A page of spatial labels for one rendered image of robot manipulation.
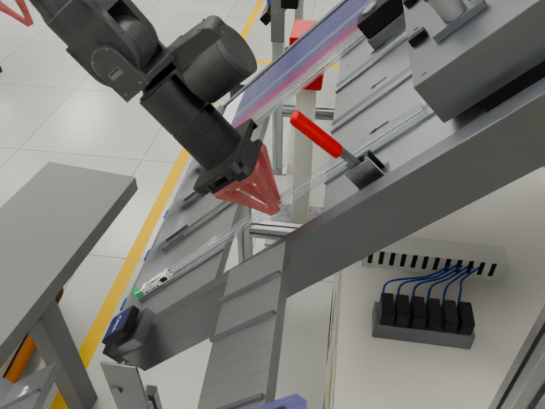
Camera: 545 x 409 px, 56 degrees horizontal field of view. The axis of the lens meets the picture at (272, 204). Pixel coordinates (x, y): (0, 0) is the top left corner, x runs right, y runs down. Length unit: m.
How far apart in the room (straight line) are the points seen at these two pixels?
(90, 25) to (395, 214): 0.34
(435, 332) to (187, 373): 0.89
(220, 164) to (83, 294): 1.34
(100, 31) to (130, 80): 0.05
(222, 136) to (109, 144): 1.99
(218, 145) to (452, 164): 0.25
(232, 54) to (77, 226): 0.73
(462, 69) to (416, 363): 0.54
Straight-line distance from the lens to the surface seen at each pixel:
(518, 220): 1.19
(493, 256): 1.02
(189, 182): 1.01
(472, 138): 0.45
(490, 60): 0.47
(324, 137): 0.49
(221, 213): 0.79
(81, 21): 0.54
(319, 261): 0.54
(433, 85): 0.47
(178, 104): 0.55
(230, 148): 0.57
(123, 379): 0.74
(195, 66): 0.53
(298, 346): 1.62
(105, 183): 1.27
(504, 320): 0.99
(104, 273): 1.90
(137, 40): 0.54
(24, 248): 1.16
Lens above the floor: 1.34
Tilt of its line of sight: 40 degrees down
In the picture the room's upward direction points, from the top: straight up
